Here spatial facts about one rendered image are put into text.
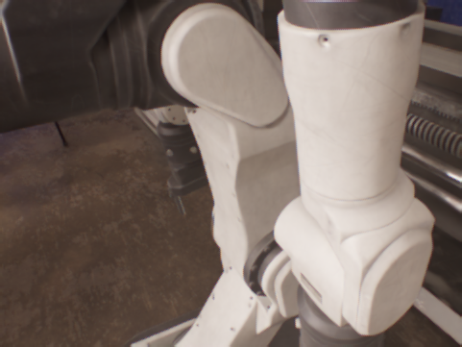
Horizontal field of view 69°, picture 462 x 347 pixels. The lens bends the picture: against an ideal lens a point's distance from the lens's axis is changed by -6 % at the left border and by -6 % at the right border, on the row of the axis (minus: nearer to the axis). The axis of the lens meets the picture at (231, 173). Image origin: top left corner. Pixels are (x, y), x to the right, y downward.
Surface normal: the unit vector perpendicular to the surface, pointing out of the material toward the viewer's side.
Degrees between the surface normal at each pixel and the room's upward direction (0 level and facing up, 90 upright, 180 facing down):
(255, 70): 90
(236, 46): 90
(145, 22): 60
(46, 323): 0
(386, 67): 93
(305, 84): 101
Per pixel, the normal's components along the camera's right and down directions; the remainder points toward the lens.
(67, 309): 0.00, -0.84
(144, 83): -0.32, 0.69
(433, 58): -0.51, -0.51
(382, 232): 0.04, -0.15
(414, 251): 0.46, 0.48
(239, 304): -0.77, -0.19
